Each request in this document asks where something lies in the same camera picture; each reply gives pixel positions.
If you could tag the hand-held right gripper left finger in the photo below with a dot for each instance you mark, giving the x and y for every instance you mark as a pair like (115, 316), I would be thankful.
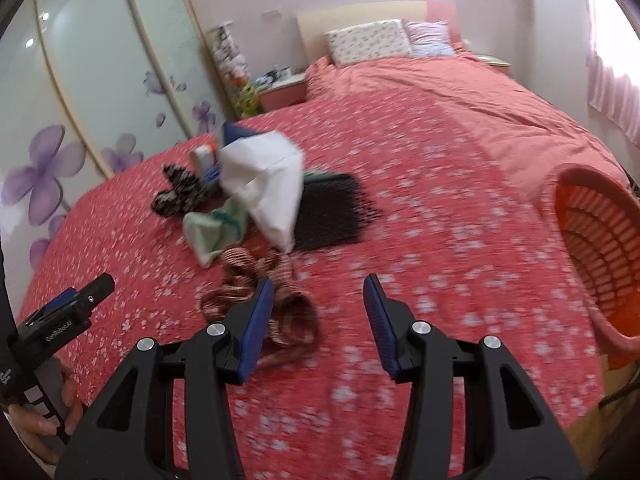
(257, 325)

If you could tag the pink curtain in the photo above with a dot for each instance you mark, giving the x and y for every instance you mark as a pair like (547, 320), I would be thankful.
(612, 85)

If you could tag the small white orange box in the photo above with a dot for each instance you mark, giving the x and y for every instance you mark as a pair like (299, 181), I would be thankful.
(205, 157)

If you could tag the green yellow toy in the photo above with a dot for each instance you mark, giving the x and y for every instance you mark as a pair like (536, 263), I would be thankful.
(248, 97)

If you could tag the wardrobe with purple flowers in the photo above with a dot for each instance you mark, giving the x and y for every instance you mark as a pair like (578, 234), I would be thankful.
(100, 60)

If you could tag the pink striped pillow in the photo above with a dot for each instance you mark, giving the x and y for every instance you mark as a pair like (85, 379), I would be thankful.
(430, 37)

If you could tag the black garment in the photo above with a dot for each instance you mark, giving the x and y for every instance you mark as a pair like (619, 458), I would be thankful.
(335, 210)

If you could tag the black white patterned cloth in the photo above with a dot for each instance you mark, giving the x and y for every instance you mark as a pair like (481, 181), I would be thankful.
(175, 195)

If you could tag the pink duvet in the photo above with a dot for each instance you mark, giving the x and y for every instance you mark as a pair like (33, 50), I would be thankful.
(500, 110)

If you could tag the pink nightstand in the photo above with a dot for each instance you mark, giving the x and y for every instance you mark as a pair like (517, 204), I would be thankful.
(282, 95)

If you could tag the person's left hand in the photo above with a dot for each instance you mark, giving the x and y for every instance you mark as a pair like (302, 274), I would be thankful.
(35, 435)

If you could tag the white topped nightstand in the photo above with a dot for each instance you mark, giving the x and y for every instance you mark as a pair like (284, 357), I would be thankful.
(495, 64)

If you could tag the red floral blanket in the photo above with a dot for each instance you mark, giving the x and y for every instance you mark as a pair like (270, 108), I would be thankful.
(450, 260)

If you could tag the white floral pillow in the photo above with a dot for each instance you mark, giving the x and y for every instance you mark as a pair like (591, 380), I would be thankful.
(367, 42)

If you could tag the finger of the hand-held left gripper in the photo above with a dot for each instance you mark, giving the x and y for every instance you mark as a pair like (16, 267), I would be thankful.
(95, 290)

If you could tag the light green cloth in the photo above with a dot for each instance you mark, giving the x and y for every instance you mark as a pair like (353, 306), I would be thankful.
(205, 232)

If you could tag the blue garment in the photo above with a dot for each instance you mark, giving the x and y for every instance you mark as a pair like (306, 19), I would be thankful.
(235, 132)

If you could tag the orange plastic basket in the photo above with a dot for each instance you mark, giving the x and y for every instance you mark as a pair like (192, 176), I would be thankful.
(600, 240)

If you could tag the brown striped ribbon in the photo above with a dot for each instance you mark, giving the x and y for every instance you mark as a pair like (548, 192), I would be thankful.
(240, 265)

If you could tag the white cloth garment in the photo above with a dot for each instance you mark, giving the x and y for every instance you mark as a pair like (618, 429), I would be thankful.
(265, 180)

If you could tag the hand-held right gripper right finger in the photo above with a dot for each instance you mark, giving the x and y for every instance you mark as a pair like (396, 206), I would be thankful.
(380, 325)

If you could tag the beige pink headboard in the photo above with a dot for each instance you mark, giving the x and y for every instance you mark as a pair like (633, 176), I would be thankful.
(320, 25)

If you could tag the tall stand with plush toys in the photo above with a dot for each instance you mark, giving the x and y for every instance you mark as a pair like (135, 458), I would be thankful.
(227, 55)

